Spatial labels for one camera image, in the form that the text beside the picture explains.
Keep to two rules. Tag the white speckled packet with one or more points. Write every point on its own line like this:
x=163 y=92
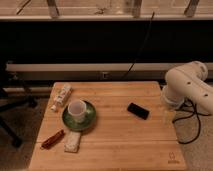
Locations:
x=72 y=142

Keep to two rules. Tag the white ceramic cup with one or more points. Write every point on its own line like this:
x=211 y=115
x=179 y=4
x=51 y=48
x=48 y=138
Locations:
x=77 y=109

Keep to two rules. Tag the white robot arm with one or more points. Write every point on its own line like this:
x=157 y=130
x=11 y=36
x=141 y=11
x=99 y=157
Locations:
x=188 y=81

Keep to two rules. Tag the green ceramic plate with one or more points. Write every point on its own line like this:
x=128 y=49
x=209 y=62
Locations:
x=90 y=118

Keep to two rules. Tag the white tube with cap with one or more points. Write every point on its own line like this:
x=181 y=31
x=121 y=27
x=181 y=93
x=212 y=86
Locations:
x=61 y=98

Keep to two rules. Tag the red brown wrapped bar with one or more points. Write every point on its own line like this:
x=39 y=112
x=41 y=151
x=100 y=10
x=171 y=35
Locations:
x=51 y=141

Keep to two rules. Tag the black smartphone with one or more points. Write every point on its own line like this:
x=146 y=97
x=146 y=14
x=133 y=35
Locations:
x=138 y=111

